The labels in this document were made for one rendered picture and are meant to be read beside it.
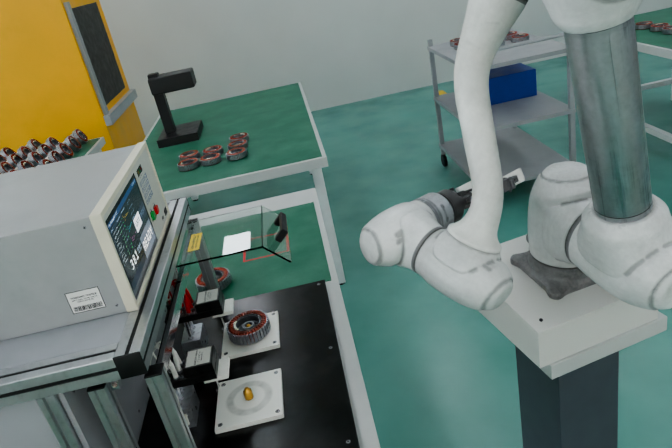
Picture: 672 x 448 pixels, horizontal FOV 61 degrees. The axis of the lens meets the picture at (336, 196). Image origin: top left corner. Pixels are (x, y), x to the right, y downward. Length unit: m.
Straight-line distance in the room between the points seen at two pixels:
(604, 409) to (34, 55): 4.28
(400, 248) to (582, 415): 0.78
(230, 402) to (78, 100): 3.71
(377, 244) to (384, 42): 5.56
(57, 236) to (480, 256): 0.74
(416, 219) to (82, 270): 0.62
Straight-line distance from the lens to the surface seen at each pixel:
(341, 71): 6.51
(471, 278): 1.01
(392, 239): 1.07
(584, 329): 1.39
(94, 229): 1.09
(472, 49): 1.05
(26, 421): 1.19
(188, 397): 1.37
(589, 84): 1.00
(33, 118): 4.96
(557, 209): 1.30
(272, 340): 1.51
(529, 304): 1.38
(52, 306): 1.19
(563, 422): 1.64
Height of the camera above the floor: 1.66
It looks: 23 degrees down
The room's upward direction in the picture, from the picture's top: 12 degrees counter-clockwise
